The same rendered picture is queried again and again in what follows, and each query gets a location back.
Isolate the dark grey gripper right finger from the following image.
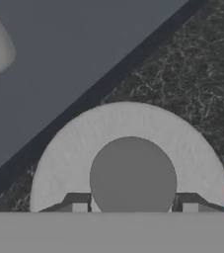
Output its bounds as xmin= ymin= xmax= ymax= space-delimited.
xmin=172 ymin=192 xmax=224 ymax=213

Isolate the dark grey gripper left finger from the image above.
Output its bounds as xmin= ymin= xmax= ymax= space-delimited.
xmin=38 ymin=192 xmax=93 ymax=213

